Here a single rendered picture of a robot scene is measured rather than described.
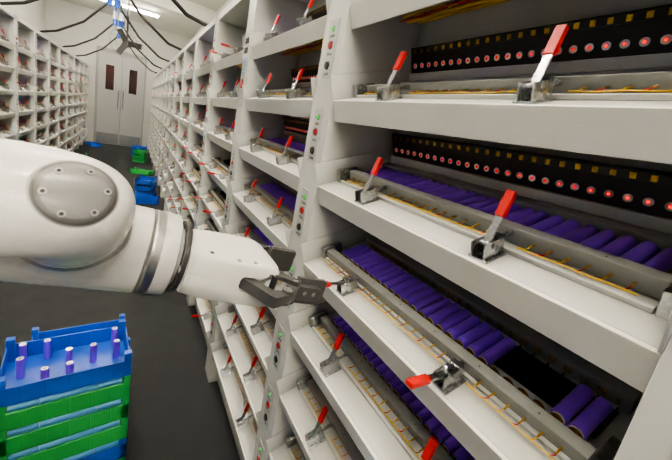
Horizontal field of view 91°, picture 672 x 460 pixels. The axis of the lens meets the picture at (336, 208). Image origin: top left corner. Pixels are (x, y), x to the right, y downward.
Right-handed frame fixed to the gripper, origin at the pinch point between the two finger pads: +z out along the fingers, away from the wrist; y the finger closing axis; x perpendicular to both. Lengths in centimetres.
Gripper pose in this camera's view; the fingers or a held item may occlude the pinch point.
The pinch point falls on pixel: (300, 274)
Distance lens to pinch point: 44.7
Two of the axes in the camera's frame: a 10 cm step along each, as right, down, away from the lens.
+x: 3.6, -9.3, -0.9
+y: 5.0, 2.8, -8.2
